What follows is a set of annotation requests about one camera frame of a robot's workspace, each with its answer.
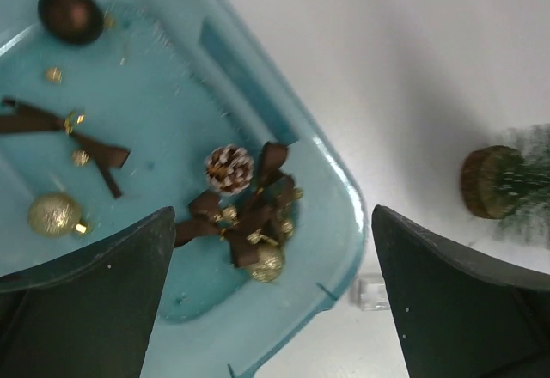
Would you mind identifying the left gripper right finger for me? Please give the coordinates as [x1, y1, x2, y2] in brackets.
[371, 205, 549, 377]

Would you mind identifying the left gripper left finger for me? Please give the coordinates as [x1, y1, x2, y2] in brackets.
[1, 207, 175, 377]

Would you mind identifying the clear light string battery box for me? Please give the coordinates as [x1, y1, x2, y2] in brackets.
[351, 273, 390, 311]

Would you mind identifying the small green christmas tree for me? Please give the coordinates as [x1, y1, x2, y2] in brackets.
[460, 124, 549, 248]

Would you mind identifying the tiny gold bead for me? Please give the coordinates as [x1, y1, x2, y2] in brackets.
[72, 149, 90, 167]
[45, 66, 63, 83]

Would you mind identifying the pine cone ornament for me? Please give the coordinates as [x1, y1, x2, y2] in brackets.
[205, 144, 254, 196]

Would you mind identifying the brown ribbon pile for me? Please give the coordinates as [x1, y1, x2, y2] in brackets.
[174, 142, 295, 268]

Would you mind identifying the brown ribbon bow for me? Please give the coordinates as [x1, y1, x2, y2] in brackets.
[1, 97, 131, 199]

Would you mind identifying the blue plastic tray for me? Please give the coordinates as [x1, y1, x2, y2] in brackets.
[1, 0, 366, 377]

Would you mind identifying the dark brown bauble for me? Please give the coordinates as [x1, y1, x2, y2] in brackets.
[37, 0, 116, 46]

